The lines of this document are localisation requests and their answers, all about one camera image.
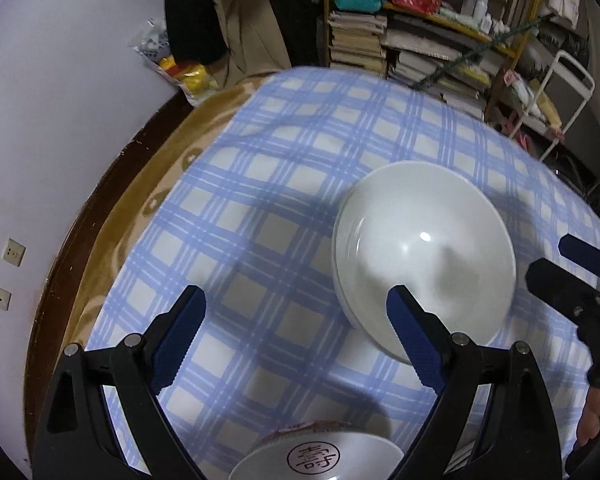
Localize plastic bag with yellow items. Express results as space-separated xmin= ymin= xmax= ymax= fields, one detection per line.
xmin=132 ymin=19 xmax=222 ymax=107

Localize large plain white bowl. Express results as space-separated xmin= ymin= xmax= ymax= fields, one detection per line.
xmin=332 ymin=160 xmax=517 ymax=367

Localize dark green pole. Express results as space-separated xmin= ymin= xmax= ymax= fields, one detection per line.
xmin=409 ymin=14 xmax=552 ymax=92

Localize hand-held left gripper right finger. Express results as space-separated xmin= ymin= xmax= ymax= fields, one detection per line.
xmin=386 ymin=284 xmax=563 ymax=480

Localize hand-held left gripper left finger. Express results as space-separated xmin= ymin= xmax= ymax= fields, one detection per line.
xmin=31 ymin=285 xmax=208 ymax=480

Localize person's right hand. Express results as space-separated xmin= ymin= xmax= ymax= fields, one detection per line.
xmin=576 ymin=389 xmax=600 ymax=462

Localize stack of old books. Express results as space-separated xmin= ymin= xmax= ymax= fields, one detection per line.
xmin=328 ymin=9 xmax=388 ymax=73

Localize white trolley cart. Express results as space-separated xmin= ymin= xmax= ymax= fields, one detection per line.
xmin=484 ymin=49 xmax=596 ymax=162

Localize group of toiletry bottles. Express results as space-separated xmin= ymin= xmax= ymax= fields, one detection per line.
xmin=461 ymin=0 xmax=512 ymax=34

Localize white bowl with round emblem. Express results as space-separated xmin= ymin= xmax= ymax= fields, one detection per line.
xmin=228 ymin=420 xmax=406 ymax=480

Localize black pants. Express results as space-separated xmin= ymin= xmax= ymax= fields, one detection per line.
xmin=164 ymin=0 xmax=227 ymax=64

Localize pile of magazines and books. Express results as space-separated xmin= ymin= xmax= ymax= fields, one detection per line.
xmin=384 ymin=14 xmax=492 ymax=122

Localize black hanging garment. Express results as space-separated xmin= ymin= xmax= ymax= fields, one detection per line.
xmin=275 ymin=0 xmax=327 ymax=68

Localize yellow wooden shelf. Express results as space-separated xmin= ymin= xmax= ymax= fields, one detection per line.
xmin=322 ymin=0 xmax=550 ymax=127

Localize beige coat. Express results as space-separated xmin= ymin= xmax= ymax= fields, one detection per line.
xmin=219 ymin=0 xmax=295 ymax=77

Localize blue plaid tablecloth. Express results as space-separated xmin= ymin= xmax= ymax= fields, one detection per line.
xmin=77 ymin=66 xmax=600 ymax=480

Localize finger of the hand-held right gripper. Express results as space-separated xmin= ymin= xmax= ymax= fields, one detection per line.
xmin=558 ymin=233 xmax=600 ymax=283
xmin=524 ymin=258 xmax=600 ymax=322

